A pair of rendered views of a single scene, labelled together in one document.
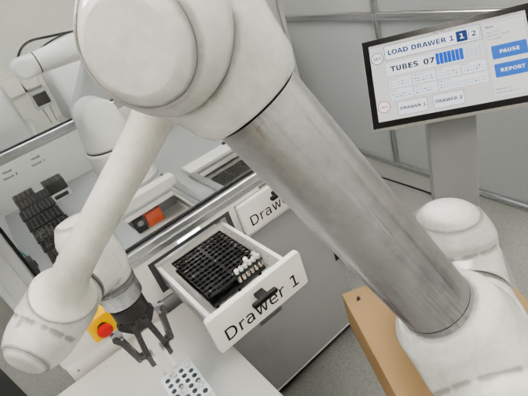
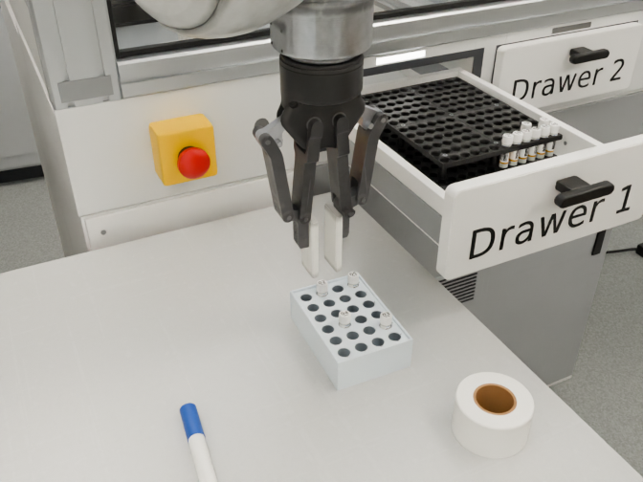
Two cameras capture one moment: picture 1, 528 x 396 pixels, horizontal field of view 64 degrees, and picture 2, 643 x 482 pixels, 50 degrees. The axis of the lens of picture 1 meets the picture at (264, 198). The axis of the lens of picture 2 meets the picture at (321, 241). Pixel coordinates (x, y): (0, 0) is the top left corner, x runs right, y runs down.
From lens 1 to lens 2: 0.49 m
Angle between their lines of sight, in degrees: 4
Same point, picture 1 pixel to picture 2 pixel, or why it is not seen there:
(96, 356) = (144, 220)
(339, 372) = not seen: hidden behind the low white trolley
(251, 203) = (531, 54)
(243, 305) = (530, 195)
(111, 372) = (171, 257)
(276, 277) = (606, 170)
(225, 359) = (429, 304)
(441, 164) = not seen: outside the picture
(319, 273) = (557, 264)
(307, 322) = not seen: hidden behind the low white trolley
